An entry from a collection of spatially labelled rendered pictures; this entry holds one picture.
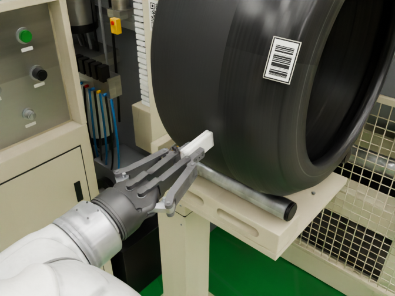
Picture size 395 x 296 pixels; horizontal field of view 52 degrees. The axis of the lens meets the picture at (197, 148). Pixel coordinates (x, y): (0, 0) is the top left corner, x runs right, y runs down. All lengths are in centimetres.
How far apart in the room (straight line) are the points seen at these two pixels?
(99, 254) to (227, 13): 39
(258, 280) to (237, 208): 101
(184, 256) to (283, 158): 79
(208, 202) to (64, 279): 63
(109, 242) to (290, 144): 33
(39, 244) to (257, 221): 52
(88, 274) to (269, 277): 157
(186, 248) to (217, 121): 77
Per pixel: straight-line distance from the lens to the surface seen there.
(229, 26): 63
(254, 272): 195
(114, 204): 57
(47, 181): 122
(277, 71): 60
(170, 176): 63
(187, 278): 150
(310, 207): 107
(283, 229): 91
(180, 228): 133
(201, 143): 68
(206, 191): 98
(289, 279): 195
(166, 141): 101
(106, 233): 56
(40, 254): 51
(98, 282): 40
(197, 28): 66
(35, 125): 119
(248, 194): 91
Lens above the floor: 149
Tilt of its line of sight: 33 degrees down
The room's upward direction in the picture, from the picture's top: straight up
